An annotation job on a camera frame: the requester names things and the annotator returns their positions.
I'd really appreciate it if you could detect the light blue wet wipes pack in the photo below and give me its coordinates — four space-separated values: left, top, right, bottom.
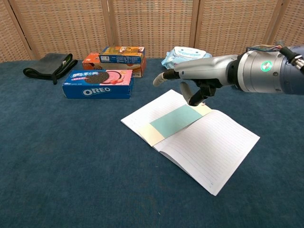
161 46 212 70

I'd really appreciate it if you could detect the cream and teal bookmark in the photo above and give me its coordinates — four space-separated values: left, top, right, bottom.
137 104 212 146

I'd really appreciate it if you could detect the dark grey folded cloth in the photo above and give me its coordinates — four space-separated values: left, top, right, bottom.
23 53 78 86

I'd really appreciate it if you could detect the teal table cloth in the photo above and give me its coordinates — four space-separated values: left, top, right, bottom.
0 56 304 228

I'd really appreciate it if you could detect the orange snack box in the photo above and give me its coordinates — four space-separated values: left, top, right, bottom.
82 52 147 78

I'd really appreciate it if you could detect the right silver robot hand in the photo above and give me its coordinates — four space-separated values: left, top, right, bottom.
153 55 238 107

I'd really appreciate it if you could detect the open lined white notebook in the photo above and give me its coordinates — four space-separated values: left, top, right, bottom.
120 89 261 197

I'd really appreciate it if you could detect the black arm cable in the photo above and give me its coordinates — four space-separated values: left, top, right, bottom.
279 47 304 70

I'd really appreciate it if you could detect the woven bamboo folding screen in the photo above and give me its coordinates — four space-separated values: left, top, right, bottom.
0 0 304 64

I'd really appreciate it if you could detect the blue and yellow snack box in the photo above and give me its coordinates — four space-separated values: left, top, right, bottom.
98 46 145 64

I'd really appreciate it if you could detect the blue Oreo cookie box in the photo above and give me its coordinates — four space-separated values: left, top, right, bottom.
62 69 134 99

